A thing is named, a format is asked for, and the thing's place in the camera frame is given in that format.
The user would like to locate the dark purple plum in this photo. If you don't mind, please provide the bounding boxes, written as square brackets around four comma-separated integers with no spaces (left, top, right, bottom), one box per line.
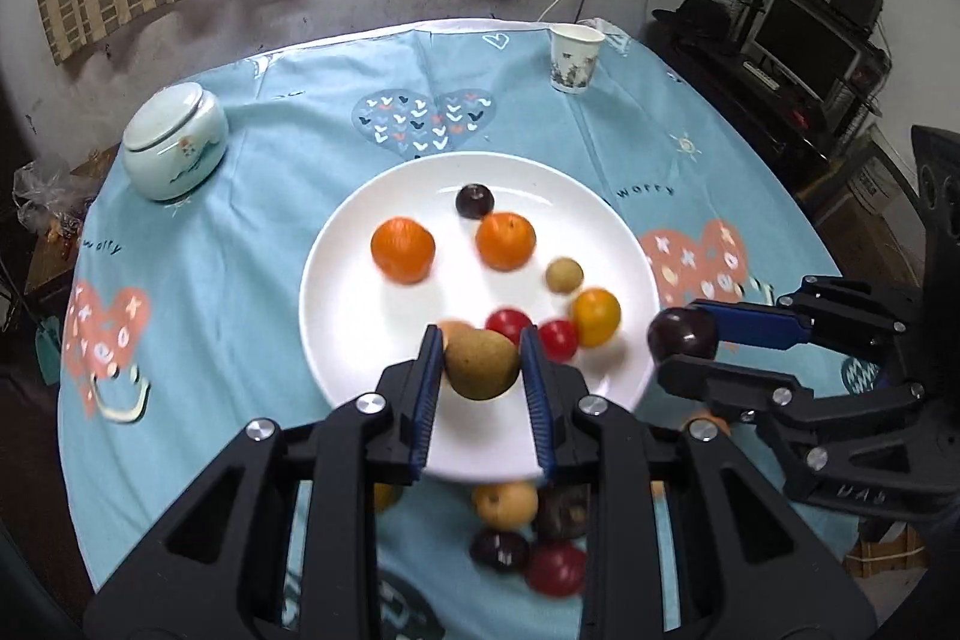
[469,528,530,572]
[647,307,719,362]
[456,183,495,220]

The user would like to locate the black hat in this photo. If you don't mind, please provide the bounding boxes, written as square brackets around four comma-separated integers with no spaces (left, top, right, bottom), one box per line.
[651,0,734,43]

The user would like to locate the tan brown pear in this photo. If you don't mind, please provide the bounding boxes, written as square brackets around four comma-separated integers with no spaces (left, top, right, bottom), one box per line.
[444,325,521,401]

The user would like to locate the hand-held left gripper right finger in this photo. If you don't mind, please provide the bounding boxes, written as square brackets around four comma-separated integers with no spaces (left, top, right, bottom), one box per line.
[521,325,878,640]

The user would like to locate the white round plate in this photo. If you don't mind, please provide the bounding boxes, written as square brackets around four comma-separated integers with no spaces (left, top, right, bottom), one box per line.
[298,151,657,483]

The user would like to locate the small tan round fruit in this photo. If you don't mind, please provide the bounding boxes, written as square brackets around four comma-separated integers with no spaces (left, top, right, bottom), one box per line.
[545,257,584,295]

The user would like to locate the small cardboard box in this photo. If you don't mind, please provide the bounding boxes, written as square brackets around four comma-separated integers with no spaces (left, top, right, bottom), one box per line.
[846,522,932,579]

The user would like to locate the blue heart print tablecloth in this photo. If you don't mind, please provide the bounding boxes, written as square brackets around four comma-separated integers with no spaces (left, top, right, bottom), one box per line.
[56,17,863,640]

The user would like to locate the computer monitor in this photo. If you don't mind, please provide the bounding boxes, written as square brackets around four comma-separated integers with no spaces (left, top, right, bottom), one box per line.
[748,0,865,95]

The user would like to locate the small golden tangerine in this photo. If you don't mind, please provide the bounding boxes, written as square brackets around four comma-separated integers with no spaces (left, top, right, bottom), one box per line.
[569,287,623,348]

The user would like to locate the clear plastic bag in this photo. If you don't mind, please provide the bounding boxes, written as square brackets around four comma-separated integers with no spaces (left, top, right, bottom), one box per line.
[11,158,95,236]

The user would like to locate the black equipment rack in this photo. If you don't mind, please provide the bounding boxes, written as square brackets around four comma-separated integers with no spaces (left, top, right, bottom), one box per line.
[649,0,893,184]

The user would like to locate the orange mandarin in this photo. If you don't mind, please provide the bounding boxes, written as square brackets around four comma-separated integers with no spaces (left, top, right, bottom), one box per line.
[370,217,437,286]
[475,211,537,272]

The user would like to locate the wooden side table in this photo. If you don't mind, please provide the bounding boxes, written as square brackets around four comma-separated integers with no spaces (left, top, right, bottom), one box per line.
[22,145,122,315]

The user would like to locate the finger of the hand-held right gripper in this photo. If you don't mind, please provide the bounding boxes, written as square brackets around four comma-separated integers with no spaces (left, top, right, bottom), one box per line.
[657,353,935,522]
[691,275,914,372]

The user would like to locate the white remote control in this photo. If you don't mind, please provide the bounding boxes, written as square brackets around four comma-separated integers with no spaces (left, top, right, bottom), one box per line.
[739,56,782,88]

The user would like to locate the pale green ceramic lidded jar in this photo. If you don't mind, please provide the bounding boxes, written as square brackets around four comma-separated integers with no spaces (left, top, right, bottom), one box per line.
[122,83,229,202]

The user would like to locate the printed paper cup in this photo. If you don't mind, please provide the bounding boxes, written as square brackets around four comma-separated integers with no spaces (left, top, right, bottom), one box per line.
[548,25,605,96]

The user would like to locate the brown box with label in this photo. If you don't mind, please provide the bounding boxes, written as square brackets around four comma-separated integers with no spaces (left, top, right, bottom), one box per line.
[814,151,927,285]

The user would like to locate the green dustpan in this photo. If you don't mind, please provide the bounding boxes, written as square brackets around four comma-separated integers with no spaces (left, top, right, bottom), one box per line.
[34,319,67,386]

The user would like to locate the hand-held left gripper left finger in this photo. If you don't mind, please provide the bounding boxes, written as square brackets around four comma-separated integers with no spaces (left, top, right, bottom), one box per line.
[82,325,443,640]

